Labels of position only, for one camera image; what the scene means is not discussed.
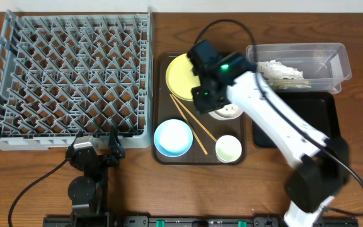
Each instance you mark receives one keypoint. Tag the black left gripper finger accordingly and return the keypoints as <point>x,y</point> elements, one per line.
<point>79,134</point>
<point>114,144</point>

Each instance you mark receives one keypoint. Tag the crumpled white paper waste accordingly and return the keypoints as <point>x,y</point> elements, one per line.
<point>276,70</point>

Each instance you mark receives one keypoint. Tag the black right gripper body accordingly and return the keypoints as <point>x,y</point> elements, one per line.
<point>205,99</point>

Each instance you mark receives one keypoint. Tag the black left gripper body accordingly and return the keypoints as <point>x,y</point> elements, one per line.
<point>106,156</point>

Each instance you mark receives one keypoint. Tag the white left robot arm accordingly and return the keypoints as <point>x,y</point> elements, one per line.
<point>88,192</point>

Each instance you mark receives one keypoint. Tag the pink bowl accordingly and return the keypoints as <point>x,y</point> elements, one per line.
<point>228,112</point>

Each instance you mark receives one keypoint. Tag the light blue bowl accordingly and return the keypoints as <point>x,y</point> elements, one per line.
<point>173,138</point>

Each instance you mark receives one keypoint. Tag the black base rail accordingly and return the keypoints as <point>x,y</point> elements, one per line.
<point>144,221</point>

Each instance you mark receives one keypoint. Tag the grey plastic dishwasher rack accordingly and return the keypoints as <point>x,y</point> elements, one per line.
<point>68,74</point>

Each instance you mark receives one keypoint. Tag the clear plastic bin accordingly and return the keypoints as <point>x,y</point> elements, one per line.
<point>324,66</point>

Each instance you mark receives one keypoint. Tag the brown serving tray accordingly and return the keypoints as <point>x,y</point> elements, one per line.
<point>165,109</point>

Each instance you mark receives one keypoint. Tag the yellow plate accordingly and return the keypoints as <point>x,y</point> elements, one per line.
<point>180,78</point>

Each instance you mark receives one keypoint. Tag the black tray bin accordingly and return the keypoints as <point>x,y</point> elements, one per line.
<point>316,108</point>

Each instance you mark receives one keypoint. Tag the white green cup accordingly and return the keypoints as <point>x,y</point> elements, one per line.
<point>228,149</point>

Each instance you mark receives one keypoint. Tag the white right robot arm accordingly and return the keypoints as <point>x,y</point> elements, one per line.
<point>318,161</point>

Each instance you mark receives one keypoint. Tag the wooden chopstick right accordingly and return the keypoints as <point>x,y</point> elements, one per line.
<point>194,117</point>

